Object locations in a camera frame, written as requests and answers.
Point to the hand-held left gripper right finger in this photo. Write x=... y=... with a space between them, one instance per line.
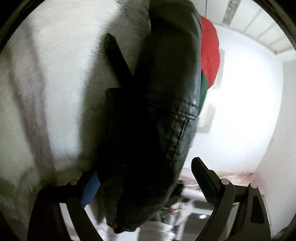
x=207 y=183

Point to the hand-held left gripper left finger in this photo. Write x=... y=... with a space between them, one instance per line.
x=91 y=187

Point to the black leather jacket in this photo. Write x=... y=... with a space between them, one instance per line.
x=157 y=111

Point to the green garment with white stripes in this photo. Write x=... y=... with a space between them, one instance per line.
x=203 y=92

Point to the white fluffy fabric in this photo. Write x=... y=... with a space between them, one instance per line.
x=57 y=69

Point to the red quilt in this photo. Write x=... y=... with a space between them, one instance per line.
x=209 y=51

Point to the white wardrobe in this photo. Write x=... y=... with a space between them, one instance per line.
x=259 y=25

